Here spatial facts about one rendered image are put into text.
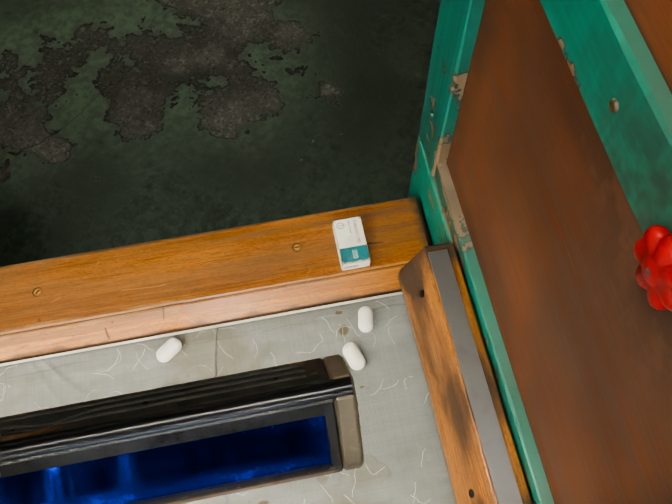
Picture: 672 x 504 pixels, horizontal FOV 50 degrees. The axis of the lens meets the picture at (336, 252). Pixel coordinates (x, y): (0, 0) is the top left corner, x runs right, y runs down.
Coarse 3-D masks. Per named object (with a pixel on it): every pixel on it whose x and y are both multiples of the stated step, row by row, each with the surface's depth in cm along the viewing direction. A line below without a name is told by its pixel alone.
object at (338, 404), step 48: (192, 384) 50; (240, 384) 49; (288, 384) 47; (336, 384) 46; (0, 432) 47; (48, 432) 45; (96, 432) 45; (144, 432) 45; (192, 432) 45; (240, 432) 46; (288, 432) 47; (336, 432) 47; (0, 480) 45; (48, 480) 46; (96, 480) 46; (144, 480) 47; (192, 480) 48; (240, 480) 48; (288, 480) 49
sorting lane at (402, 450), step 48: (192, 336) 87; (240, 336) 87; (288, 336) 87; (336, 336) 87; (384, 336) 87; (0, 384) 84; (48, 384) 84; (96, 384) 84; (144, 384) 84; (384, 384) 84; (384, 432) 82; (432, 432) 82; (336, 480) 79; (384, 480) 79; (432, 480) 79
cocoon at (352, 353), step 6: (348, 348) 84; (354, 348) 84; (348, 354) 84; (354, 354) 84; (360, 354) 84; (348, 360) 84; (354, 360) 84; (360, 360) 84; (354, 366) 84; (360, 366) 84
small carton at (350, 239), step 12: (336, 228) 88; (348, 228) 88; (360, 228) 88; (336, 240) 88; (348, 240) 88; (360, 240) 88; (348, 252) 87; (360, 252) 87; (348, 264) 87; (360, 264) 87
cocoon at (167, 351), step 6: (168, 342) 85; (174, 342) 85; (180, 342) 85; (162, 348) 84; (168, 348) 84; (174, 348) 84; (180, 348) 85; (156, 354) 84; (162, 354) 84; (168, 354) 84; (174, 354) 85; (162, 360) 84; (168, 360) 85
